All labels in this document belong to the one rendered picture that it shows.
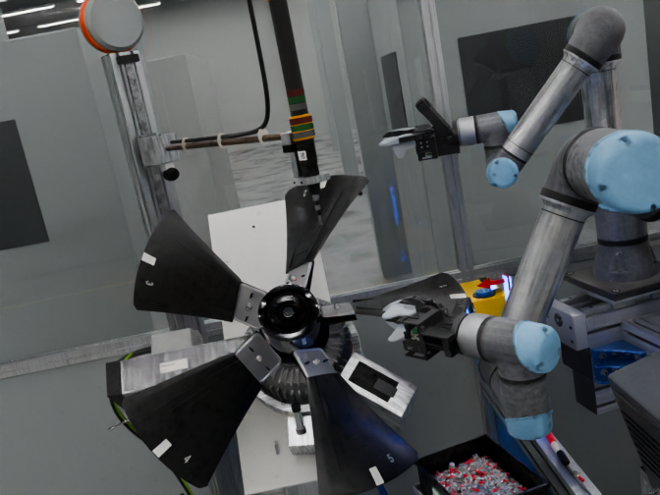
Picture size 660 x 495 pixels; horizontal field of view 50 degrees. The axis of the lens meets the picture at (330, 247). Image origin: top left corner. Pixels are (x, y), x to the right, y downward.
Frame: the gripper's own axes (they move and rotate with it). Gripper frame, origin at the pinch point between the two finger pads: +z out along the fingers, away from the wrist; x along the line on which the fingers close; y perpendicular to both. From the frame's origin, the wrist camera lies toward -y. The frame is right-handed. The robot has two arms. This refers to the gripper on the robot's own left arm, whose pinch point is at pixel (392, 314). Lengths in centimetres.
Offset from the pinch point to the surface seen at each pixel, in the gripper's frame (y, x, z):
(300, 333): 15.4, -2.3, 9.3
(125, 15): -8, -70, 80
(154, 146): 2, -38, 69
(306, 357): 14.4, 3.7, 11.1
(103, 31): -1, -68, 80
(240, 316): 16.8, -4.0, 26.9
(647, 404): 20, -7, -59
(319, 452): 25.6, 14.2, -1.2
